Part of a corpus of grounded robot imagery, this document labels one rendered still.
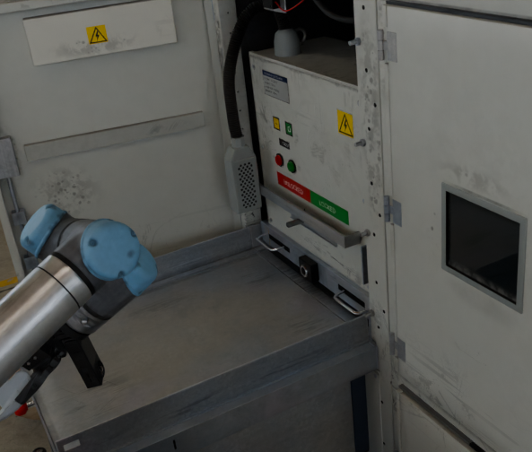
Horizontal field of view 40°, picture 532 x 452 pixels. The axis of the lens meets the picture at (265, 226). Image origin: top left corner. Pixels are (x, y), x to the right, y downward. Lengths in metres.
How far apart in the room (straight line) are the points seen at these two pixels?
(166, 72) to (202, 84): 0.10
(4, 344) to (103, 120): 1.10
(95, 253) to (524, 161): 0.59
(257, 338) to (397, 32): 0.78
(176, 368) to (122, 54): 0.79
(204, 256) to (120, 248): 1.07
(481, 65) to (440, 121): 0.13
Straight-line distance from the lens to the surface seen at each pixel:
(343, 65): 1.66
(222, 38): 1.89
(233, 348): 1.66
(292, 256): 1.91
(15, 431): 3.02
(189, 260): 1.99
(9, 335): 0.92
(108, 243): 0.93
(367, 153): 1.42
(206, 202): 2.06
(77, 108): 1.93
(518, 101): 1.06
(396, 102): 1.27
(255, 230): 2.04
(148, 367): 1.66
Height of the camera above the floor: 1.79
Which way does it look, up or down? 26 degrees down
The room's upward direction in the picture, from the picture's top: 7 degrees counter-clockwise
